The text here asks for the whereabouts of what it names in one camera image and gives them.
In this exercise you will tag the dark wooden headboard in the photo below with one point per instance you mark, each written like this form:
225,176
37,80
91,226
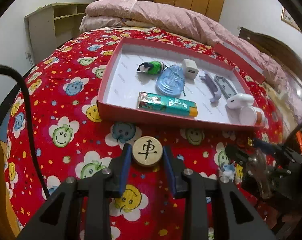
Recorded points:
290,62

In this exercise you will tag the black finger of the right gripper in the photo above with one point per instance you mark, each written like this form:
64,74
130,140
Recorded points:
245,160

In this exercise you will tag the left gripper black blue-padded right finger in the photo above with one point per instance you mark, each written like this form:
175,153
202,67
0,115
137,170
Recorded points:
233,216

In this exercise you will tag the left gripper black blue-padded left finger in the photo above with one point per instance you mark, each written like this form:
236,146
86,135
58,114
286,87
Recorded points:
59,216

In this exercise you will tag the framed wall picture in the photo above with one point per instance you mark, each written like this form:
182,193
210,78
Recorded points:
287,18

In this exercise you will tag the wooden Chinese chess piece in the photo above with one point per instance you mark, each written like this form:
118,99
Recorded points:
147,151

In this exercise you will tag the red shallow box tray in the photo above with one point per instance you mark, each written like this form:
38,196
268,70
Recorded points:
121,84

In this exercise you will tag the red box lid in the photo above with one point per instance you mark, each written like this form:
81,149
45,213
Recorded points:
241,59

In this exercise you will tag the white earbuds case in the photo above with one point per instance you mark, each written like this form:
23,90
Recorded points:
239,100

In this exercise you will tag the green toy figure keychain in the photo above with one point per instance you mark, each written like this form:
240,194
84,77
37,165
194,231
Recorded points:
151,68

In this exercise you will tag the grey plastic plate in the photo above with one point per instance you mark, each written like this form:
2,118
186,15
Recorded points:
225,87

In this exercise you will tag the clear blue correction tape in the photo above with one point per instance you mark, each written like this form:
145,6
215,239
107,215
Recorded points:
171,82

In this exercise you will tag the white-capped orange bottle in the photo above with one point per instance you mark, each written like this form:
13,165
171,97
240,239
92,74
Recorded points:
251,116

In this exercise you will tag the teal cartoon lighter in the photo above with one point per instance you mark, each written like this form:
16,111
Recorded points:
167,104

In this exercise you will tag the beige open shelf unit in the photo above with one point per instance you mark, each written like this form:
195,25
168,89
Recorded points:
49,27

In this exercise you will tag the lavender plastic clip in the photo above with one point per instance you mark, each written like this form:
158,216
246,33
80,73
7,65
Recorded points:
212,86

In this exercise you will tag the white USB charger cube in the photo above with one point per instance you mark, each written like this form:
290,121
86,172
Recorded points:
190,69

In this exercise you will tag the pink folded quilt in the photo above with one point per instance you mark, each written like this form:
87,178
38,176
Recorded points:
189,24

